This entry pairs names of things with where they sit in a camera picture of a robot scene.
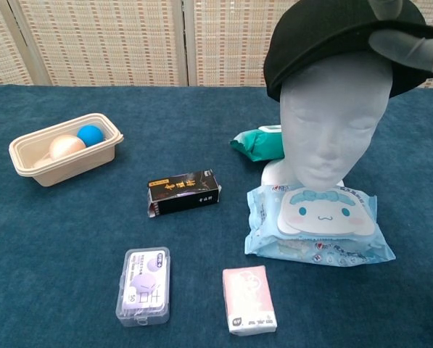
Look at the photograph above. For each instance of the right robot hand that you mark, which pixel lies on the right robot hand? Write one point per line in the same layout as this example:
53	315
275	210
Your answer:
401	47

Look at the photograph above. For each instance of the black cap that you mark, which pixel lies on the black cap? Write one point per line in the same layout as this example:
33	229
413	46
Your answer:
310	36

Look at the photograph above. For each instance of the white foam mannequin head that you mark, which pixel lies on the white foam mannequin head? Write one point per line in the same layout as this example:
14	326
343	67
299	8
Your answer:
328	127

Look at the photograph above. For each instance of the green wet wipes pack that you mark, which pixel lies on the green wet wipes pack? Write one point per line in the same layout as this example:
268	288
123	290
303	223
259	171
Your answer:
256	145

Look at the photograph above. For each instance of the light blue cartoon wipes pack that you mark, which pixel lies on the light blue cartoon wipes pack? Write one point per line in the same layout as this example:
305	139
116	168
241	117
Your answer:
325	224

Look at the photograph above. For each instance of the small black carton box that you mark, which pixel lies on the small black carton box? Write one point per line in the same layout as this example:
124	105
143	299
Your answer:
183	194

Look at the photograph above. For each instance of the pink pocket tissue pack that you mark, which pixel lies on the pink pocket tissue pack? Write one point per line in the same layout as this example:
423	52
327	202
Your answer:
248	297

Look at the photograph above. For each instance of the blue ball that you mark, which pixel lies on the blue ball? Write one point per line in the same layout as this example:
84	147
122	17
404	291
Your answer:
91	135

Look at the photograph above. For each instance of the peach coloured ball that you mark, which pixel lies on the peach coloured ball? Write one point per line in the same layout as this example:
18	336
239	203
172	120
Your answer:
66	146

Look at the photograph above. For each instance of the beige plastic food container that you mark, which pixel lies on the beige plastic food container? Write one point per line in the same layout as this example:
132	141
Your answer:
74	170

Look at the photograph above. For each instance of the clear plastic box purple label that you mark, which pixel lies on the clear plastic box purple label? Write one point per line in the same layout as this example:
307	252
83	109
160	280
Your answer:
143	286

